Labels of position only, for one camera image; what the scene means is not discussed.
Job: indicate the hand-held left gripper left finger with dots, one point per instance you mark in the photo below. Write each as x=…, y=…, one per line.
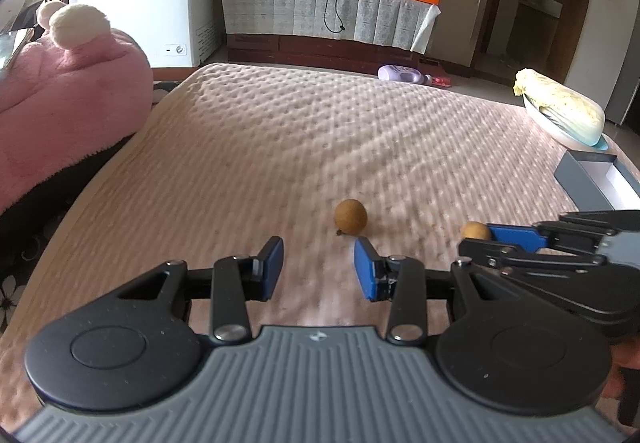
x=272, y=270

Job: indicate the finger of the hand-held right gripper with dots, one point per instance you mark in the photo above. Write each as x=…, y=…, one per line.
x=515, y=235
x=500, y=258

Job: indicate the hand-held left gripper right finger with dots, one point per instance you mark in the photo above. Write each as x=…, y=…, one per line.
x=365, y=273

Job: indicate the brown longan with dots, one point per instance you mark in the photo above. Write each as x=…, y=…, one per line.
x=351, y=217
x=475, y=230

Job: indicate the grey cardboard box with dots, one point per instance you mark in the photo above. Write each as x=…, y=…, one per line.
x=585, y=178

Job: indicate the person's right hand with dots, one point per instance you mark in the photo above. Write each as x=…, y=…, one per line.
x=622, y=358

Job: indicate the light blue plate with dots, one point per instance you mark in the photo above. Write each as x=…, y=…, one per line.
x=562, y=138

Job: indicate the napa cabbage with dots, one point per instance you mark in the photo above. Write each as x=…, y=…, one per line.
x=565, y=108

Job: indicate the pink quilted bed cover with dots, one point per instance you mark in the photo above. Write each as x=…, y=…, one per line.
x=275, y=133

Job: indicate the red slippers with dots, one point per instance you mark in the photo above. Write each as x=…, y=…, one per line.
x=442, y=82

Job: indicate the purple plastic item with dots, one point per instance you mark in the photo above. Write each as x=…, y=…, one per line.
x=400, y=74

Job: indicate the brown storage box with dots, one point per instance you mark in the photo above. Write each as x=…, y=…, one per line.
x=535, y=30

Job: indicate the dark wooden cabinet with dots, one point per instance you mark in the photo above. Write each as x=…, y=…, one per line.
x=280, y=48

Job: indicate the black floral cloth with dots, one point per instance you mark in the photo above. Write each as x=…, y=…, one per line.
x=20, y=243

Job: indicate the cabinet with lace cloth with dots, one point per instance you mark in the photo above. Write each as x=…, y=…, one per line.
x=280, y=8

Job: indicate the pink plush toy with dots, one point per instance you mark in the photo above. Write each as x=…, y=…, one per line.
x=70, y=93

